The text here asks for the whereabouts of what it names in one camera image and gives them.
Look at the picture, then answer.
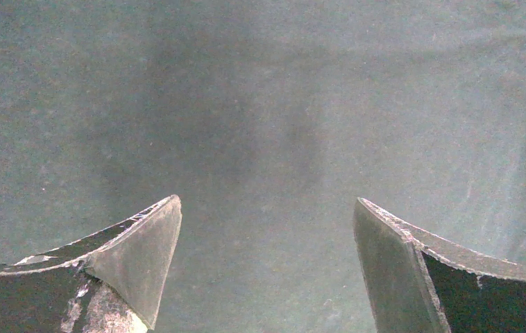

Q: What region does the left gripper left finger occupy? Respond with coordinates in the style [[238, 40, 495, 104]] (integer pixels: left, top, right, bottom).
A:
[[0, 195, 182, 332]]

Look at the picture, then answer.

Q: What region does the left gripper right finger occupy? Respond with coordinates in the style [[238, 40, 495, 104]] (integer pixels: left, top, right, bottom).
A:
[[354, 198, 526, 332]]

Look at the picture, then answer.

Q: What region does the black t shirt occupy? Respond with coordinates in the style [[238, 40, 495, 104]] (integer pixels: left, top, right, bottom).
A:
[[0, 1, 526, 332]]

